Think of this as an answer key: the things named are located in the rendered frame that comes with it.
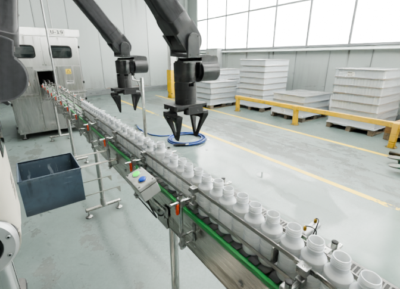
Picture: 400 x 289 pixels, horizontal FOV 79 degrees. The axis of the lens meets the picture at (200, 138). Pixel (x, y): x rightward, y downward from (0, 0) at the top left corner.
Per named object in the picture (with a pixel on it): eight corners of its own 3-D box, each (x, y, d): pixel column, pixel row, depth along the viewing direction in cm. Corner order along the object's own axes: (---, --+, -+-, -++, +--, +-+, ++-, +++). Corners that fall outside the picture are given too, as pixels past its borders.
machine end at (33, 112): (93, 130, 558) (78, 30, 492) (18, 142, 480) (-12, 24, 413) (78, 117, 680) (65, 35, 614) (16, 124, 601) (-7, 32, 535)
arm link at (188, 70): (168, 58, 62) (181, 58, 58) (190, 58, 66) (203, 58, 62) (169, 86, 64) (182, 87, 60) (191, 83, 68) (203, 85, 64)
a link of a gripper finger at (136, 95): (121, 110, 104) (118, 88, 101) (137, 108, 108) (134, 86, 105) (126, 113, 99) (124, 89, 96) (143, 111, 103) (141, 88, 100)
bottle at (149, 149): (146, 173, 128) (144, 143, 123) (146, 168, 134) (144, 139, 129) (158, 171, 129) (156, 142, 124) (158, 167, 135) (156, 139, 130)
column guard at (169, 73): (179, 97, 1006) (178, 70, 971) (171, 98, 984) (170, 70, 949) (174, 96, 1036) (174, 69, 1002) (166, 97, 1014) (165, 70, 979)
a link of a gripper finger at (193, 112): (209, 137, 69) (209, 104, 66) (188, 142, 65) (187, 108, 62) (194, 131, 74) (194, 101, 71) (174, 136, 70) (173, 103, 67)
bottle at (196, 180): (188, 208, 98) (188, 170, 93) (194, 200, 104) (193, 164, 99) (203, 211, 97) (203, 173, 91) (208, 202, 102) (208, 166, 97)
